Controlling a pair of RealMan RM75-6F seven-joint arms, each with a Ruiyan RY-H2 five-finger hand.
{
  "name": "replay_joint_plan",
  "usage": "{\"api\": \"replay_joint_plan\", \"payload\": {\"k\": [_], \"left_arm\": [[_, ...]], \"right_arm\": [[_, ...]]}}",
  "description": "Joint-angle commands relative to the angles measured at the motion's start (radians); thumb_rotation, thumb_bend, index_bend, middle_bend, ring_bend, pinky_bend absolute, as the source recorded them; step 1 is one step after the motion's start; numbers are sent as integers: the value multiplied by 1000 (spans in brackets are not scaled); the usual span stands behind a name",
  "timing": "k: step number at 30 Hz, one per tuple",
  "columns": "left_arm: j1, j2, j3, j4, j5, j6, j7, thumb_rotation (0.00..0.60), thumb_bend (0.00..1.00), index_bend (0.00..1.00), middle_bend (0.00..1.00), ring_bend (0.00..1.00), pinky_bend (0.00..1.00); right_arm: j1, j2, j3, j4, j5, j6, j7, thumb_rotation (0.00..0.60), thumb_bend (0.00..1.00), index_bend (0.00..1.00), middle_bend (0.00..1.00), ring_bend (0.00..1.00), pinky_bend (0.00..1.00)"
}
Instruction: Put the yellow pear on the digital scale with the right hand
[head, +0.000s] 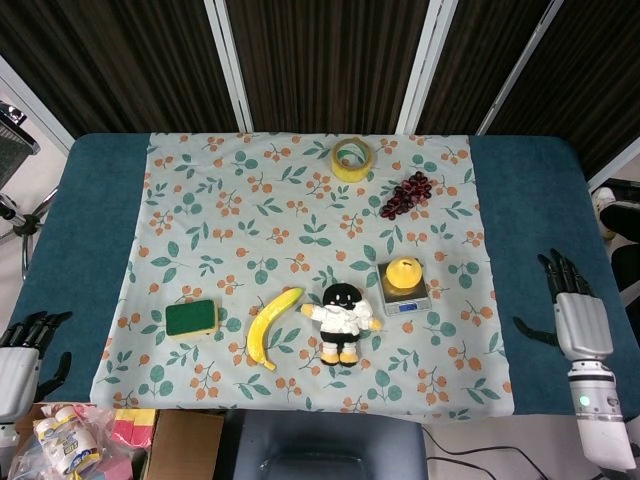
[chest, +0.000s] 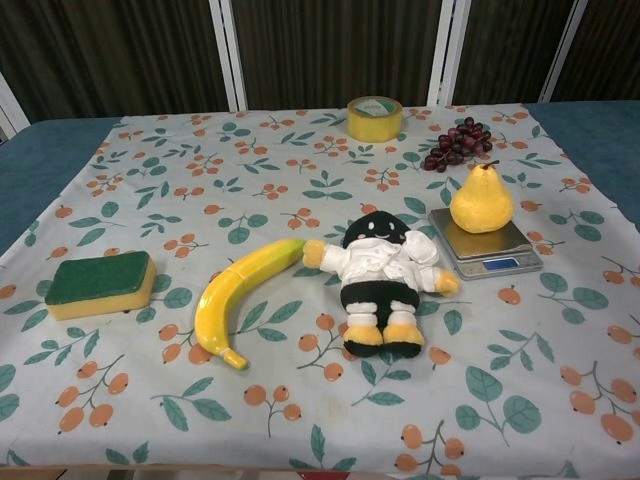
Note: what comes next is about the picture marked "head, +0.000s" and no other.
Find yellow lemon-like fruit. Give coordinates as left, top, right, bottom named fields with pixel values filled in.
left=386, top=255, right=424, bottom=290

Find brown cardboard box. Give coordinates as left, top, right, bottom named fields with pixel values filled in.
left=144, top=408, right=225, bottom=480

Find metal mesh office chair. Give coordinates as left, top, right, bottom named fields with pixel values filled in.
left=0, top=101, right=62, bottom=281

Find dark red grape bunch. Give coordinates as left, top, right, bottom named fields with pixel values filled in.
left=380, top=170, right=434, bottom=221

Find plastic bag with bottles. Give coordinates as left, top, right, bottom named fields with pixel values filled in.
left=9, top=403, right=119, bottom=480

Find black cable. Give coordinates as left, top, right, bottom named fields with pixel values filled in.
left=422, top=424, right=555, bottom=480

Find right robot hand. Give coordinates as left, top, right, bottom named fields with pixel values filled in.
left=512, top=248, right=615, bottom=361

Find dark folding screen panels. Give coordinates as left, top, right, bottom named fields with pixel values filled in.
left=0, top=0, right=640, bottom=181

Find dark blue chair seat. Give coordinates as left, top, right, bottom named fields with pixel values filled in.
left=213, top=409, right=429, bottom=480

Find pink and yellow sticky notes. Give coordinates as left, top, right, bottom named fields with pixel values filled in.
left=89, top=407, right=157, bottom=480

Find yellow tape roll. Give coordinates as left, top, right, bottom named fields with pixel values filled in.
left=331, top=137, right=375, bottom=183

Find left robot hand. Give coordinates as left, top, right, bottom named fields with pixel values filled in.
left=0, top=310, right=74, bottom=419

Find floral patterned tablecloth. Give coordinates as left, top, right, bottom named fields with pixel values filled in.
left=88, top=130, right=517, bottom=420

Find blue table cover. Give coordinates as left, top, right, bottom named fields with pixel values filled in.
left=10, top=130, right=640, bottom=420

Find black-haired plush doll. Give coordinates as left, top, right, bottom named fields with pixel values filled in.
left=299, top=282, right=384, bottom=370

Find green and yellow sponge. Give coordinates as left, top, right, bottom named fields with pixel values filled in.
left=165, top=299, right=223, bottom=342

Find small digital scale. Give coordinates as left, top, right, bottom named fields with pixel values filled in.
left=376, top=257, right=432, bottom=317

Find white shoe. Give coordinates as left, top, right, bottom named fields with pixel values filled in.
left=590, top=187, right=617, bottom=240

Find yellow banana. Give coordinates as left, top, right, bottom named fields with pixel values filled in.
left=246, top=286, right=305, bottom=372

